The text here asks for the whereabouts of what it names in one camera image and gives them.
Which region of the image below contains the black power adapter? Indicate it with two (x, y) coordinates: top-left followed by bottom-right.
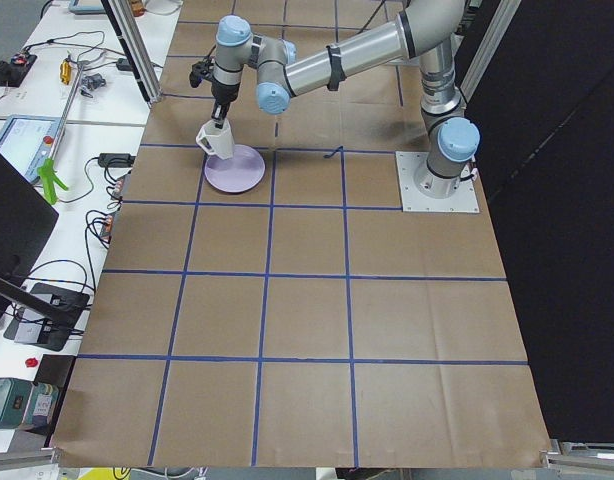
(97, 152), (135, 168)

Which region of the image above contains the aluminium frame post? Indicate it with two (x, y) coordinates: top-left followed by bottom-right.
(101, 0), (162, 105)

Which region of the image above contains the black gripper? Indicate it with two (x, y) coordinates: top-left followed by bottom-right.
(211, 82), (239, 129)

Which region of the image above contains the green clamp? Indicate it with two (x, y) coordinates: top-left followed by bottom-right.
(37, 157), (69, 205)

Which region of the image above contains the teach pendant tablet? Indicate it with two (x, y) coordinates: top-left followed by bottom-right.
(0, 115), (59, 183)

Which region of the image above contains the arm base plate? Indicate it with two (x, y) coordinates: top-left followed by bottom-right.
(395, 151), (480, 214)

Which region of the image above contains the brown paper table cover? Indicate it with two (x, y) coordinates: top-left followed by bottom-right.
(53, 1), (549, 468)

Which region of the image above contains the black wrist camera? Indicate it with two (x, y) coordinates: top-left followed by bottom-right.
(189, 56), (214, 88)

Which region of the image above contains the white angular cup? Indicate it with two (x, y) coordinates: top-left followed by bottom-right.
(195, 119), (235, 159)

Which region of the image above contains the lavender plate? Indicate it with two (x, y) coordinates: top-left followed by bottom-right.
(204, 144), (266, 194)

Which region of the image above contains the yellow tool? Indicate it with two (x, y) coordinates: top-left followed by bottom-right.
(59, 59), (72, 85)

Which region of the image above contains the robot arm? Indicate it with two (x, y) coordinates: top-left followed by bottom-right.
(196, 0), (481, 199)

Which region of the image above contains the black monitor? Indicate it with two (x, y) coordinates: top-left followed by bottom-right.
(0, 153), (58, 318)

